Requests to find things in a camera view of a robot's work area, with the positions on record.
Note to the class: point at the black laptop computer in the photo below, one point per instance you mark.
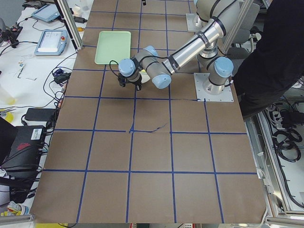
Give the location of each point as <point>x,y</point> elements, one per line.
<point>20,146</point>

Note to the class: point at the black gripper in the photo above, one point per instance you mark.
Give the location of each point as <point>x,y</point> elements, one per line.
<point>135,83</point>

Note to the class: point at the near teach pendant tablet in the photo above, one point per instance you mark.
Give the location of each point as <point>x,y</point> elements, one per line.
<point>51,43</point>

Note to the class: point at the mint green plastic tray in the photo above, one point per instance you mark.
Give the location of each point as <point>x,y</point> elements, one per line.
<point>112,45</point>

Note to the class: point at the person in black clothes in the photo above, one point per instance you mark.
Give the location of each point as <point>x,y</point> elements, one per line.
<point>277,63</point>

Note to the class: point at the black power adapter brick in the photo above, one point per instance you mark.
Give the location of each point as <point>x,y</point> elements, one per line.
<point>39,114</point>

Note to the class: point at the aluminium frame post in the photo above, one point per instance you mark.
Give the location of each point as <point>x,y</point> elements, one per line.
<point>66,15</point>

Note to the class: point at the white round plate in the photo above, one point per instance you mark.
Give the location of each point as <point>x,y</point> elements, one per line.
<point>145,76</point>

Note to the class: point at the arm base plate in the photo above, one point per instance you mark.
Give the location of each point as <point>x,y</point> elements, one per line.
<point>194,23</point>
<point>208,92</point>

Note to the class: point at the far teach pendant tablet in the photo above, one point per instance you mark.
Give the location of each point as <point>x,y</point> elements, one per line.
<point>47,13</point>

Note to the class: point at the teach pendant tablet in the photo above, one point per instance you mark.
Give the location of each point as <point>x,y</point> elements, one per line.
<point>51,43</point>
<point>47,13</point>

